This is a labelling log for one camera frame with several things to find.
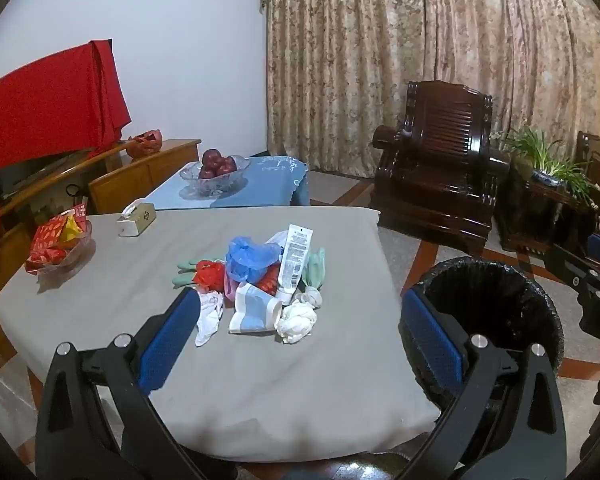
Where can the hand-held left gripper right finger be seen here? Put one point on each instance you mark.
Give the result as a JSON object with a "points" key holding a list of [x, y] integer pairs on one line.
{"points": [[432, 340]]}

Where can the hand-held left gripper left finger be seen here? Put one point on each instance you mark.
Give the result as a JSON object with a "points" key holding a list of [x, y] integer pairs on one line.
{"points": [[172, 332]]}

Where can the red plastic bag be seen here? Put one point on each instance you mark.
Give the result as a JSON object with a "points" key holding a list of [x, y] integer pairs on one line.
{"points": [[210, 275]]}

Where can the trash bin with black bag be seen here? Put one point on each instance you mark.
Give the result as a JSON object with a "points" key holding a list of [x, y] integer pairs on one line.
{"points": [[505, 300]]}

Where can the pink pouch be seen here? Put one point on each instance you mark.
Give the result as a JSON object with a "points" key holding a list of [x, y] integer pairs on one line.
{"points": [[230, 288]]}

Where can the orange foam net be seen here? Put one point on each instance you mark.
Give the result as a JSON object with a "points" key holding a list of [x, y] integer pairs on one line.
{"points": [[268, 281]]}

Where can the white plastic wrapper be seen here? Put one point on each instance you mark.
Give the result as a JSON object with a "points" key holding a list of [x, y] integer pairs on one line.
{"points": [[209, 317]]}

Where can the dark wooden side table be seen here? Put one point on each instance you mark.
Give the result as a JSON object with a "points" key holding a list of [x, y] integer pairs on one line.
{"points": [[530, 212]]}

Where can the blue white packet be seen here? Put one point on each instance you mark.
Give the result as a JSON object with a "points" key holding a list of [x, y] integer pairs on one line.
{"points": [[252, 312]]}

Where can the potted green plant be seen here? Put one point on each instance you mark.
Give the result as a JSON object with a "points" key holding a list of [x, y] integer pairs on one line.
{"points": [[550, 172]]}

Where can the blue plastic bag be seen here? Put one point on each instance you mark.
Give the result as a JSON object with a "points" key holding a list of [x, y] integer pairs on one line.
{"points": [[250, 257]]}

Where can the beige tissue box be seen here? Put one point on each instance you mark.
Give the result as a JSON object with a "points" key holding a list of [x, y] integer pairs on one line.
{"points": [[140, 217]]}

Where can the white crumpled tissue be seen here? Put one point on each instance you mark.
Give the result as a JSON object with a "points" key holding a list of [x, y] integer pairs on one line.
{"points": [[296, 322]]}

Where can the glass snack bowl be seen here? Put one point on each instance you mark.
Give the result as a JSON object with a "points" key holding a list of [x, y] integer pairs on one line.
{"points": [[77, 252]]}

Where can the yellow snack packet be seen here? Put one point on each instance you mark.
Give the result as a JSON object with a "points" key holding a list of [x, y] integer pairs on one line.
{"points": [[71, 230]]}

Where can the white squeeze tube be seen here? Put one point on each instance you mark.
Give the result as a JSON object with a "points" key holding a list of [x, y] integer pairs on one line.
{"points": [[295, 255]]}

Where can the glass fruit bowl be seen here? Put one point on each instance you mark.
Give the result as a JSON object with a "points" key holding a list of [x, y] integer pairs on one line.
{"points": [[215, 186]]}

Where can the red snack packet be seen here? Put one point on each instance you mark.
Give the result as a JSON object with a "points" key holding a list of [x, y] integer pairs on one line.
{"points": [[47, 245]]}

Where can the wooden TV cabinet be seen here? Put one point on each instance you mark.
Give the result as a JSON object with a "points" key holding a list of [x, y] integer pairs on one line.
{"points": [[125, 180]]}

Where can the red apple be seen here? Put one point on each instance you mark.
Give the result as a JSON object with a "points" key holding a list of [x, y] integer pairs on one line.
{"points": [[206, 173], [211, 157], [227, 165]]}

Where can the blue tablecloth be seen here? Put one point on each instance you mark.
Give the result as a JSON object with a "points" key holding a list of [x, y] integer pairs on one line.
{"points": [[265, 185]]}

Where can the television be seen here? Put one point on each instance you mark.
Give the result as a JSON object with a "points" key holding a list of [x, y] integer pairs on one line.
{"points": [[25, 176]]}

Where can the red cloth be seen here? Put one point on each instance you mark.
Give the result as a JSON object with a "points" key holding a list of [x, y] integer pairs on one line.
{"points": [[40, 110]]}

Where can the beige patterned curtain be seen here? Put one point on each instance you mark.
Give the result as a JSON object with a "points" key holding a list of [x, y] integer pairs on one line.
{"points": [[380, 60]]}

